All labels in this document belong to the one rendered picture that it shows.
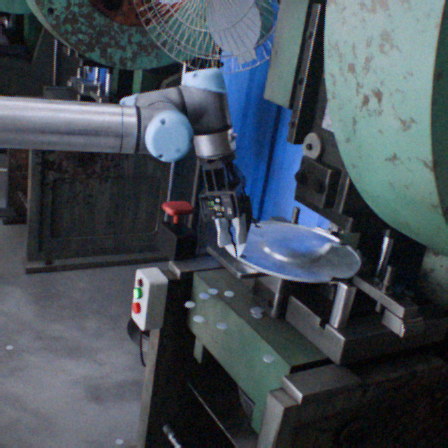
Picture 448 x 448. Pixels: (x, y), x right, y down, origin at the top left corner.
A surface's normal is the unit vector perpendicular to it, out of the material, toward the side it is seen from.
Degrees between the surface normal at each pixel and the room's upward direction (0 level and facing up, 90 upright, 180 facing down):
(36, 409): 0
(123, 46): 90
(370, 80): 109
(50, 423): 0
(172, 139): 90
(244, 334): 90
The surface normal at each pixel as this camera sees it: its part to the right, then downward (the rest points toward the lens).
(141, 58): 0.47, 0.39
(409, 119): -0.84, 0.41
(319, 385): 0.15, -0.92
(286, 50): -0.85, 0.07
